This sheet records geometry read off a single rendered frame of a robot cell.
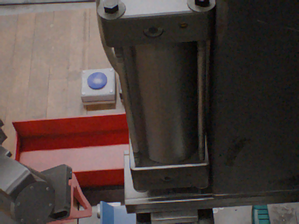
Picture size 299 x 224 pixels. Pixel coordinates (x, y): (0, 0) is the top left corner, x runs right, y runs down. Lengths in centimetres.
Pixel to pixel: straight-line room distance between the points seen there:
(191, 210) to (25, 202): 21
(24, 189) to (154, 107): 19
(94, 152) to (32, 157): 12
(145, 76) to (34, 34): 82
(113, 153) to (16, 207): 45
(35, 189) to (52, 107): 52
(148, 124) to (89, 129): 53
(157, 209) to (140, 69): 27
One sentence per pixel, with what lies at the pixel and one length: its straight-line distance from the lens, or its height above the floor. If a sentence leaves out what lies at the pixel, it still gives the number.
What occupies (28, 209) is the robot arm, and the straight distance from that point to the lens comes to 69.
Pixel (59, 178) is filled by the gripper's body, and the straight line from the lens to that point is 80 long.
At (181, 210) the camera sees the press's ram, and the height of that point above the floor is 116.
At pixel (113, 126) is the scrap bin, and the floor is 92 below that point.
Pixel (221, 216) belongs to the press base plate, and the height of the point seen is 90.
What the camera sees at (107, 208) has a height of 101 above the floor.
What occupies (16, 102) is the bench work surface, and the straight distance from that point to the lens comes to 121.
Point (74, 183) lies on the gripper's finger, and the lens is 82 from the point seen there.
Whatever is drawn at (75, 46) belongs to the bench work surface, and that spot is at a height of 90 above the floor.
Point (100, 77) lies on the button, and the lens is 116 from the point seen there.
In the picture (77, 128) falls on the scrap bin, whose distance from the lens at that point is 111.
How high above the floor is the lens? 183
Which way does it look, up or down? 55 degrees down
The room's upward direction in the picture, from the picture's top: 7 degrees counter-clockwise
